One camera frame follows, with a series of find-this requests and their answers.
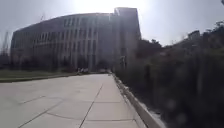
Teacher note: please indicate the dark leafy tree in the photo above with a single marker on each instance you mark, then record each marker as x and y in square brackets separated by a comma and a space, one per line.
[148, 48]

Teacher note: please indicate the large curved grey building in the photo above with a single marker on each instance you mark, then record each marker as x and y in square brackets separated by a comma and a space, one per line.
[80, 40]

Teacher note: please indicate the pale concrete kerb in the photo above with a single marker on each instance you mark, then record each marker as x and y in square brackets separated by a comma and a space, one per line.
[136, 106]

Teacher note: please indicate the grey concrete slab pavement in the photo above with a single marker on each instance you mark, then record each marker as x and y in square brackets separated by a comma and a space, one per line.
[66, 100]

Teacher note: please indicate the dark hedge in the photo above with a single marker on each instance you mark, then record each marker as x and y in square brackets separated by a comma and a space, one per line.
[180, 90]

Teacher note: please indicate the grass strip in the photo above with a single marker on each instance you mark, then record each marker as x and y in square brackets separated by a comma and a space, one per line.
[26, 74]

